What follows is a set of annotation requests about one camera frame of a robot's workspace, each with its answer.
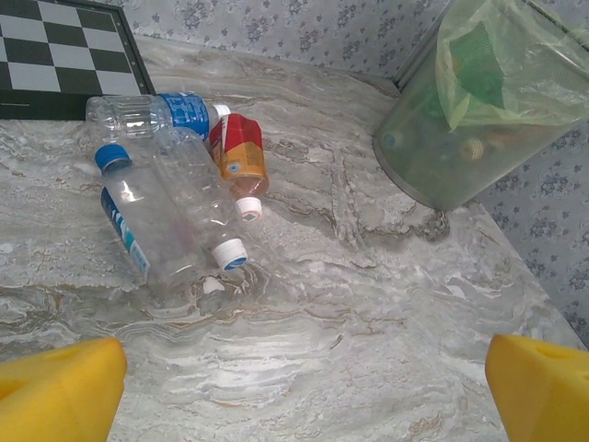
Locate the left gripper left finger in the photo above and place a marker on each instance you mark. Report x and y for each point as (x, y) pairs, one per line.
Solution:
(55, 396)

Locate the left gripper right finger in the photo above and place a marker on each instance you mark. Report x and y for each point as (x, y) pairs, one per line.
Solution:
(543, 400)

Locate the clear bottle blue cap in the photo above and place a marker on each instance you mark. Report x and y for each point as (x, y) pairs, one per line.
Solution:
(138, 221)

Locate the clear bottle white cap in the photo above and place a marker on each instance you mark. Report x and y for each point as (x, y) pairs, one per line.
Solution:
(198, 193)

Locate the red orange juice bottle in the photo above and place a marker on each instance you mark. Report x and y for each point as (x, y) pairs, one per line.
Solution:
(239, 147)

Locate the green translucent plastic bin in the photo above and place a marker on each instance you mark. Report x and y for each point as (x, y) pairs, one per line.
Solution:
(423, 152)

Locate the green plastic bin liner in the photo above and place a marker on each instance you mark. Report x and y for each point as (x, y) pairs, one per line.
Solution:
(529, 92)

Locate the clear bottle blue label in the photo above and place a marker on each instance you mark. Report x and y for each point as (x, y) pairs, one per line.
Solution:
(129, 115)

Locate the black grey checkerboard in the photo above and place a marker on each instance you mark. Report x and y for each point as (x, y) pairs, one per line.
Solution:
(69, 55)

